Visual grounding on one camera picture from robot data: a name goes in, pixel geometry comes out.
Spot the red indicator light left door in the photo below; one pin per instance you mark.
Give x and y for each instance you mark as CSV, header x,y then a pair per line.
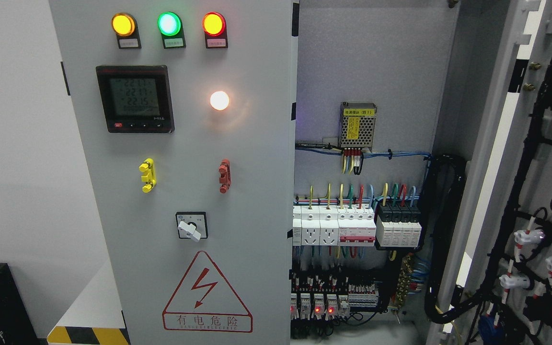
x,y
213,24

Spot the yellow indicator light left door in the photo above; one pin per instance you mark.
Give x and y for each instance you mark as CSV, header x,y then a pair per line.
x,y
123,24

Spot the relay terminal row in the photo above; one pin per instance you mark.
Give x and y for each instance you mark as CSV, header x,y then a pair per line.
x,y
325,295

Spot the yellow terminal post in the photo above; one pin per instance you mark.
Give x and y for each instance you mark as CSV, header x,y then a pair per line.
x,y
147,169

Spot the white rotary selector switch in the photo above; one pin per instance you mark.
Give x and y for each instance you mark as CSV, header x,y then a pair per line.
x,y
192,225

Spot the grey cabinet door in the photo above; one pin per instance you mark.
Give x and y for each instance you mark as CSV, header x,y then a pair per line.
x,y
254,61
500,254

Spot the metal mesh power supply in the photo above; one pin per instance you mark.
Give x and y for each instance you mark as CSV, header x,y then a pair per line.
x,y
357,124

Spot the white socket breaker row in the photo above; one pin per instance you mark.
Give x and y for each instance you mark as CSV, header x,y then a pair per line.
x,y
334,225

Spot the red electric warning sticker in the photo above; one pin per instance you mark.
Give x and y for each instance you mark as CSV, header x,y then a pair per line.
x,y
204,300

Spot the black digital power meter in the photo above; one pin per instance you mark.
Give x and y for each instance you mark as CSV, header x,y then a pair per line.
x,y
136,99

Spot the black surge protector modules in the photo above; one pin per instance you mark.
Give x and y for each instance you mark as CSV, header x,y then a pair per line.
x,y
398,226

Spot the green indicator light left door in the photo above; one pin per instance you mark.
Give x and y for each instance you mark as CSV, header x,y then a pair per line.
x,y
169,24

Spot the red terminal post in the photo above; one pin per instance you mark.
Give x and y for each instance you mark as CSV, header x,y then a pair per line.
x,y
224,176

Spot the white indicator light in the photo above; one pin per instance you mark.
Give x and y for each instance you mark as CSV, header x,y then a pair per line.
x,y
219,100

